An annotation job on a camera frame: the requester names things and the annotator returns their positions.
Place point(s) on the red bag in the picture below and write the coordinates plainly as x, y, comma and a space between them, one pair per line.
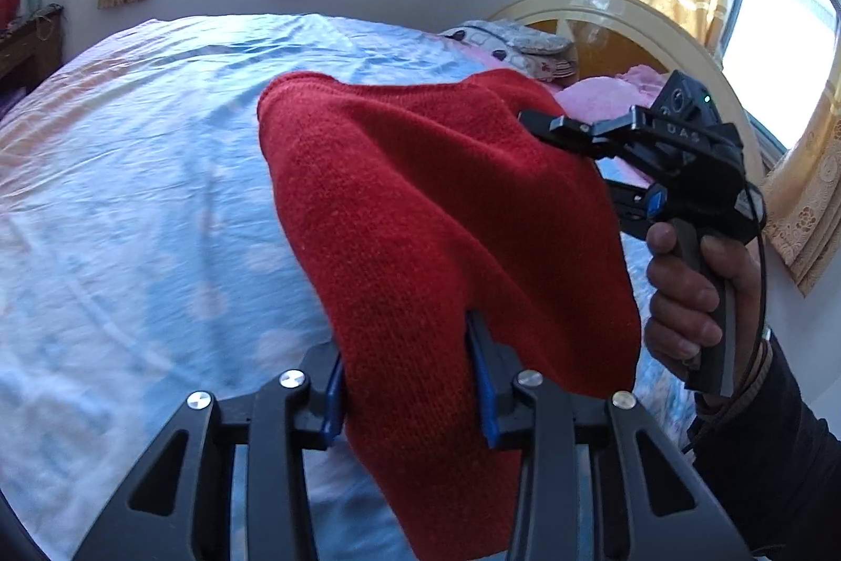
6, 5

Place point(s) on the window with metal frame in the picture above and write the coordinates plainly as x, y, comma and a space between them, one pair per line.
775, 22

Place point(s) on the brown wooden dresser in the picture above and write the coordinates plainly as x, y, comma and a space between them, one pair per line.
29, 48

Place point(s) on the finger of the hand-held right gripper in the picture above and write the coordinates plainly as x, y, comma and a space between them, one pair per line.
578, 134
654, 204

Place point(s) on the person's right hand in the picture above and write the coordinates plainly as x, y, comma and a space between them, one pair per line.
677, 305

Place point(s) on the grey patterned pillow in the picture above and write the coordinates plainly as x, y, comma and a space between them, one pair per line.
512, 38

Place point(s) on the red knitted sweater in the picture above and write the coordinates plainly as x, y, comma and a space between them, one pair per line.
427, 219

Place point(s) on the cream curved bed headboard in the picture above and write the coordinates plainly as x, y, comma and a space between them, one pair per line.
624, 19

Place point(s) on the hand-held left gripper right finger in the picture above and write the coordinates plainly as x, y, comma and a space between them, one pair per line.
484, 403

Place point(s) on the bed with blue sheet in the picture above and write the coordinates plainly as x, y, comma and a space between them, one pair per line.
131, 206

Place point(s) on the pink pillow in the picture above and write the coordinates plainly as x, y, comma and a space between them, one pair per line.
591, 98

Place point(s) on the person's right forearm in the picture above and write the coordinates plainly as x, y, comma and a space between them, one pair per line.
775, 456

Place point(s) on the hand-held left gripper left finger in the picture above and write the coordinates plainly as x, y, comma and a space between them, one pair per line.
332, 406

